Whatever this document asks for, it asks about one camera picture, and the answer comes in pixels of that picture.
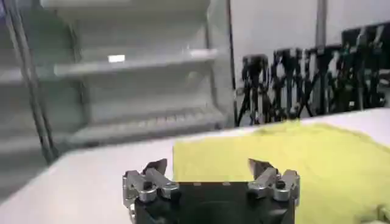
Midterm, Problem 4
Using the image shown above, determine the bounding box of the grey wall conduit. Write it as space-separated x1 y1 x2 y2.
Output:
314 0 328 51

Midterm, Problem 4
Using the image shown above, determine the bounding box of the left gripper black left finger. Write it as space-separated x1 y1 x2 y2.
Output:
122 158 180 208

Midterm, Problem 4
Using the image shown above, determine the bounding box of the yellow-green shirt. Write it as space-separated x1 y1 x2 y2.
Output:
172 120 390 224

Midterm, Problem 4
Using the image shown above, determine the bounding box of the white open shelf rack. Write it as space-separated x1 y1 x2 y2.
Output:
39 0 234 149

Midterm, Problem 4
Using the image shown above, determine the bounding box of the black computer monitor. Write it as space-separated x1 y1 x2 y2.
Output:
341 20 390 65

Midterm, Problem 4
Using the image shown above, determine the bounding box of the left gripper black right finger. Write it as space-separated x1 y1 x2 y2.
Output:
247 158 301 203

